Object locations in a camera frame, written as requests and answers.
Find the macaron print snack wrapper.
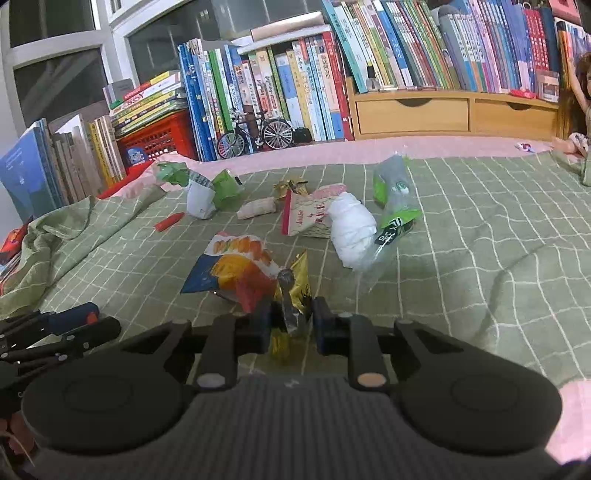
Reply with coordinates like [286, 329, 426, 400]
[179, 232, 280, 315]

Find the plain green plastic wrapper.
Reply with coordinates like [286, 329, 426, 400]
[212, 169, 245, 209]

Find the stack of green yellow books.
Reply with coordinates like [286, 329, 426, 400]
[102, 70, 190, 137]

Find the row of blue white books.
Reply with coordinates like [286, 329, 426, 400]
[178, 32, 354, 162]

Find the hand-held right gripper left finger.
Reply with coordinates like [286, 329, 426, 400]
[111, 295, 278, 394]

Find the red cloth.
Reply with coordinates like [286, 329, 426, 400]
[97, 161, 149, 200]

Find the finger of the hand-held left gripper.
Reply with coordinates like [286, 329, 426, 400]
[0, 316, 122, 376]
[0, 302, 100, 345]

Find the small pink white wrapper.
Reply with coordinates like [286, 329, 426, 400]
[236, 196, 278, 220]

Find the long haired doll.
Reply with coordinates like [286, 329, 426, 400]
[551, 51, 591, 186]

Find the crumpled white tissue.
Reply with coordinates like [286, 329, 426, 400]
[326, 191, 378, 269]

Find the row of beige spined books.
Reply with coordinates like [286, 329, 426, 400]
[48, 113, 127, 206]

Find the red plastic crate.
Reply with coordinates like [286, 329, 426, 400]
[116, 110, 199, 166]

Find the green grey snack packet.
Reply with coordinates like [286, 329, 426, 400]
[372, 154, 413, 207]

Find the toy bicycle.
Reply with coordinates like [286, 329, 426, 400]
[216, 108, 295, 160]

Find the green white plastic wrapper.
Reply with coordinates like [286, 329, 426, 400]
[156, 161, 218, 219]

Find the wooden drawer organizer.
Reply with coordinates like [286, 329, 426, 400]
[345, 76, 561, 139]

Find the large gold foil wrapper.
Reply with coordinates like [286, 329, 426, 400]
[270, 249, 315, 365]

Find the red white paper wrapper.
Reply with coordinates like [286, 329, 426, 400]
[281, 184, 348, 239]

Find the small red stick wrapper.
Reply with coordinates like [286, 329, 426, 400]
[154, 213, 186, 232]

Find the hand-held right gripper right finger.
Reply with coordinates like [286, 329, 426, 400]
[312, 296, 467, 392]

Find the clear plastic green label wrapper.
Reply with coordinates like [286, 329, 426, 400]
[359, 208, 422, 292]

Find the red printed bag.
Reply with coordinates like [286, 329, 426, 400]
[0, 224, 29, 278]

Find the large blue book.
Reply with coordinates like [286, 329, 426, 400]
[0, 119, 63, 222]

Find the beige flat box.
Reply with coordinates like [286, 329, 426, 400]
[238, 13, 326, 54]

